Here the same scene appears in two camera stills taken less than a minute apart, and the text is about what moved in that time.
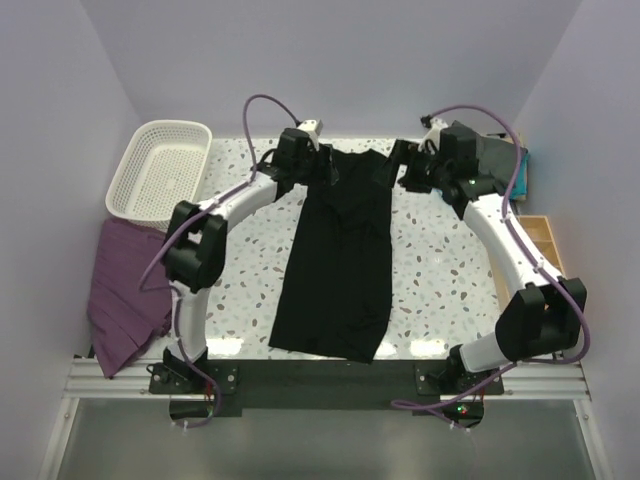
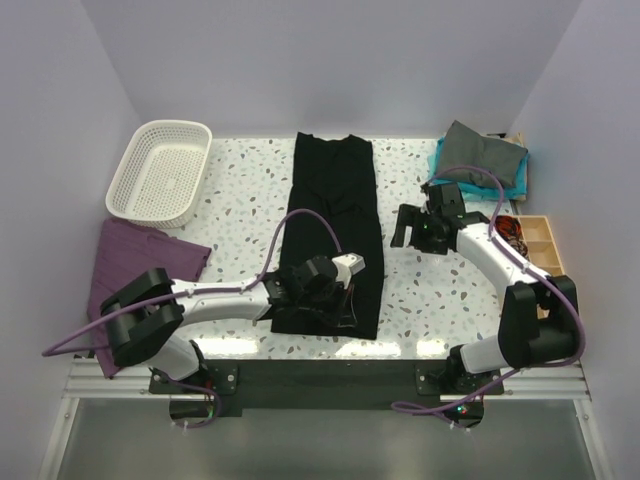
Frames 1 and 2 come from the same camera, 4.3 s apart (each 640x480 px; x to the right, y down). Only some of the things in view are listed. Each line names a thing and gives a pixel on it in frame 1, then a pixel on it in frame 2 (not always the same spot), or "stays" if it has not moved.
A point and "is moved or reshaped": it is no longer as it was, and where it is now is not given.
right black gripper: (403, 152) → (408, 216)
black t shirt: (335, 298) is moved or reshaped
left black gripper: (327, 174) → (342, 313)
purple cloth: (125, 322) stays
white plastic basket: (165, 164) stays
